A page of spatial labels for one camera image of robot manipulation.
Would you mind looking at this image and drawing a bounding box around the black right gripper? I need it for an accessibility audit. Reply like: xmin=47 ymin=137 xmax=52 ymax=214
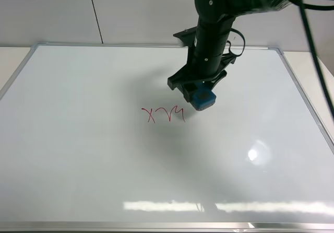
xmin=168 ymin=18 xmax=235 ymax=102

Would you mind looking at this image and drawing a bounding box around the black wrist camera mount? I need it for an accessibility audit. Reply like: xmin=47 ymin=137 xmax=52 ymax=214
xmin=173 ymin=26 xmax=238 ymax=65

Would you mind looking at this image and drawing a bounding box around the white aluminium-framed whiteboard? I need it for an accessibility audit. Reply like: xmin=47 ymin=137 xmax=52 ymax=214
xmin=1 ymin=43 xmax=333 ymax=232

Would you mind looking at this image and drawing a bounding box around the blue board eraser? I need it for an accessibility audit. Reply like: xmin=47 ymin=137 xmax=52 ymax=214
xmin=190 ymin=83 xmax=217 ymax=111

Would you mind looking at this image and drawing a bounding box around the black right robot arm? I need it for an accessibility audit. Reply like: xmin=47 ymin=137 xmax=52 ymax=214
xmin=168 ymin=0 xmax=290 ymax=111

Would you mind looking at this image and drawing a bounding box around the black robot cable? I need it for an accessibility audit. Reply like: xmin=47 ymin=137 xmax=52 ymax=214
xmin=276 ymin=0 xmax=334 ymax=113

